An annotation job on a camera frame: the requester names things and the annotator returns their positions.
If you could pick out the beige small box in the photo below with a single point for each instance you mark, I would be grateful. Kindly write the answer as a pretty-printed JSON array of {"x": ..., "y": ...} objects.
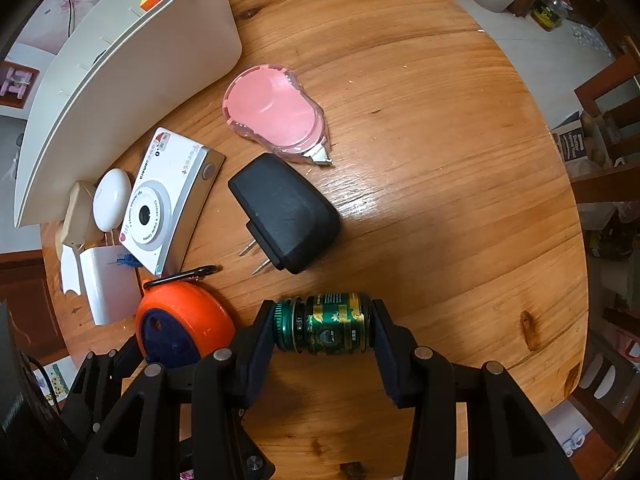
[{"x": 77, "y": 215}]

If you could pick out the printed cardboard box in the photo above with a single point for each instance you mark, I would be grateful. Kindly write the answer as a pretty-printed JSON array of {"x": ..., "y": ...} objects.
[{"x": 572, "y": 142}]

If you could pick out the orange tape measure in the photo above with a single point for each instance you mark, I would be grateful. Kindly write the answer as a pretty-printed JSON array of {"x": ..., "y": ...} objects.
[{"x": 185, "y": 320}]

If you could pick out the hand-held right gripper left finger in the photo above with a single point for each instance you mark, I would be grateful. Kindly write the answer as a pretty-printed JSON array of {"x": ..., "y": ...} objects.
[{"x": 262, "y": 340}]

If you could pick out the white storage bin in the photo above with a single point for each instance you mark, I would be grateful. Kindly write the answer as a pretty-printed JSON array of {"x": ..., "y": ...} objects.
[{"x": 150, "y": 60}]

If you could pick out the wooden chair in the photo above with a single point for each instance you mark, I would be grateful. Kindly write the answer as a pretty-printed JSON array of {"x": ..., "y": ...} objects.
[{"x": 607, "y": 85}]

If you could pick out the white oval case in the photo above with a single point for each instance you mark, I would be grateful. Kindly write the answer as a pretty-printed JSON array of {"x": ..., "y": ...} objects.
[{"x": 111, "y": 200}]

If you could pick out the white toy camera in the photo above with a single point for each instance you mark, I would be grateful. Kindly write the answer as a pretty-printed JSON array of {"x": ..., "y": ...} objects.
[{"x": 165, "y": 190}]

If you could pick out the sunflower picture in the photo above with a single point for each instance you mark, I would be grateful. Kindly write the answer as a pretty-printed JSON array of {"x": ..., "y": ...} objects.
[{"x": 55, "y": 382}]

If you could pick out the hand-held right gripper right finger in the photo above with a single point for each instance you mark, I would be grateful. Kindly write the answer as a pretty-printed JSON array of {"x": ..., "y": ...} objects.
[{"x": 382, "y": 355}]

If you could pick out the pink dumbbell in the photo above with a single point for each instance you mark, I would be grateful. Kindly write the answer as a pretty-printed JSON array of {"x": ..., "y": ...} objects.
[{"x": 14, "y": 82}]

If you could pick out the black power adapter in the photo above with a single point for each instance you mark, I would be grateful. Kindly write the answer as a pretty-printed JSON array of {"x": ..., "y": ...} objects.
[{"x": 285, "y": 210}]

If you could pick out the white charger block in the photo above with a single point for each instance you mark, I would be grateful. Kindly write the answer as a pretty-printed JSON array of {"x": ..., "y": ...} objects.
[{"x": 107, "y": 285}]

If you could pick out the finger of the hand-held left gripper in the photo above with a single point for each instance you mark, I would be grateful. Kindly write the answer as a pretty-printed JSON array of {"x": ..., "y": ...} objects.
[
  {"x": 100, "y": 375},
  {"x": 250, "y": 455}
]

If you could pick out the pile of white pebbles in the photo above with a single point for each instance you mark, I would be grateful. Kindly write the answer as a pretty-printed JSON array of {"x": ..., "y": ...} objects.
[{"x": 592, "y": 37}]

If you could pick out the wooden door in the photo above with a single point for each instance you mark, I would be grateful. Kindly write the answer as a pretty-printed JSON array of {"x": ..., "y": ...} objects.
[{"x": 30, "y": 310}]

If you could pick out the green jar gold lid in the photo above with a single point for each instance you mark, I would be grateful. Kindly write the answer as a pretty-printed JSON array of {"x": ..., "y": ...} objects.
[{"x": 325, "y": 325}]

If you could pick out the pink correction tape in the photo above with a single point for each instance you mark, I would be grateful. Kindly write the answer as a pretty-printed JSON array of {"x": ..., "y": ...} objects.
[{"x": 270, "y": 105}]

